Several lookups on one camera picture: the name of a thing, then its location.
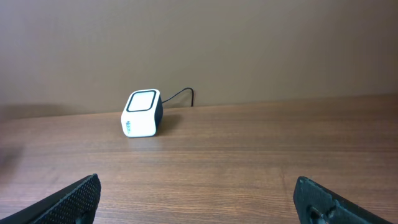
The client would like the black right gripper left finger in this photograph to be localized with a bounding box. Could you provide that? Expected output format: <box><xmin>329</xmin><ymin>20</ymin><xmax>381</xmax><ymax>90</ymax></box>
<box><xmin>1</xmin><ymin>174</ymin><xmax>101</xmax><ymax>224</ymax></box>

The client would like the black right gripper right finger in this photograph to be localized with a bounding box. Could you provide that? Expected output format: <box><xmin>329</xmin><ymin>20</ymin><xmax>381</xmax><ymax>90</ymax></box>
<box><xmin>293</xmin><ymin>176</ymin><xmax>391</xmax><ymax>224</ymax></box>

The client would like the white barcode scanner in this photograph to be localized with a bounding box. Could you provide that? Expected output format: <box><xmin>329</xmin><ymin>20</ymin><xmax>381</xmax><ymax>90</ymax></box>
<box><xmin>121</xmin><ymin>89</ymin><xmax>163</xmax><ymax>138</ymax></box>

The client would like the black scanner cable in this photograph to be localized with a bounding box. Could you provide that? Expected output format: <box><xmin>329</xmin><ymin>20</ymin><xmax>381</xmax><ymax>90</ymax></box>
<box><xmin>161</xmin><ymin>87</ymin><xmax>195</xmax><ymax>108</ymax></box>

